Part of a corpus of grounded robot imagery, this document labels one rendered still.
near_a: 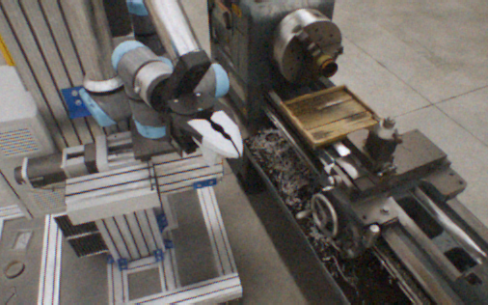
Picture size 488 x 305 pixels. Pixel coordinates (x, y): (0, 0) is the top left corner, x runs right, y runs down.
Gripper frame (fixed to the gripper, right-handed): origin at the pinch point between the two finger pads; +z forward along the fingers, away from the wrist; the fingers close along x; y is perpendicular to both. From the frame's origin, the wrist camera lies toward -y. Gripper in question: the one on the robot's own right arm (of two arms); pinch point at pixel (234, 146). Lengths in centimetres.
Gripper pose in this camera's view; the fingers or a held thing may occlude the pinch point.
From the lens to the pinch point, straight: 52.3
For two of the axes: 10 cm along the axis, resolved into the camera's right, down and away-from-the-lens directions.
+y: -1.1, 7.5, 6.5
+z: 6.1, 5.6, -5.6
